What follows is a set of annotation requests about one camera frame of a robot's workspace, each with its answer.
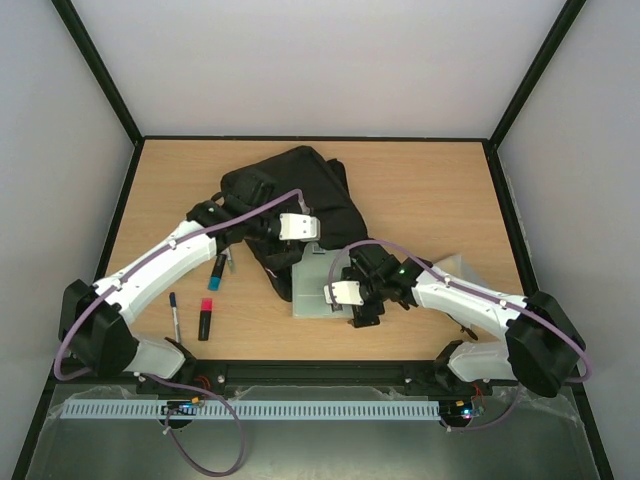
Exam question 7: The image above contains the grey plastic-wrapped notebook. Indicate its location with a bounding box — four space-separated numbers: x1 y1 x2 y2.
291 243 352 320

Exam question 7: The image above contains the black student bag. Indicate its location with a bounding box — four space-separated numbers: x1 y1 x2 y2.
219 145 370 303

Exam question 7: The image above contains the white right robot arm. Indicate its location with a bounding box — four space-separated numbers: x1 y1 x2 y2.
324 241 586 398

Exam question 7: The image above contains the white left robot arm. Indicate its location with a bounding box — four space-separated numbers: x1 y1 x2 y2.
53 183 301 381

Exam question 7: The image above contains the green-capped white marker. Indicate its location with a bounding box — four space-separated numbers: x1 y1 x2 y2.
225 247 235 273

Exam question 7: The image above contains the blue highlighter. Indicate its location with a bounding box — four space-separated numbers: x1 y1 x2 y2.
208 253 227 291

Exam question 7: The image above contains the pink highlighter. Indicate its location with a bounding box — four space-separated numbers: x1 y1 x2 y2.
198 298 213 341

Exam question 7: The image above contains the metal front tray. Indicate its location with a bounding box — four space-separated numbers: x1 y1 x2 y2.
25 386 599 479

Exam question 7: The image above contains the blue-capped white pen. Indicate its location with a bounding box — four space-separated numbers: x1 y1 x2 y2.
169 292 182 343

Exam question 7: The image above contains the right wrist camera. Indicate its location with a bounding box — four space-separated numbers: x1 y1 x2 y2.
324 280 364 306

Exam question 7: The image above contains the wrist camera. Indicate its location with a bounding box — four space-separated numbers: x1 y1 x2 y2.
324 280 364 306
278 213 321 242

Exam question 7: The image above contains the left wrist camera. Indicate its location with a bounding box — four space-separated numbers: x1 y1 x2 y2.
278 213 321 242

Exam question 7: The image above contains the black aluminium frame rail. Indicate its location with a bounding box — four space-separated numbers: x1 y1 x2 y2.
47 357 581 396

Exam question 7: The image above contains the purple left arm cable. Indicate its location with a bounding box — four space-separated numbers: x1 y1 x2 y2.
53 188 310 475

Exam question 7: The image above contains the light blue cable duct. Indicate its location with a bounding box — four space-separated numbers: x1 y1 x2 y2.
60 400 440 421

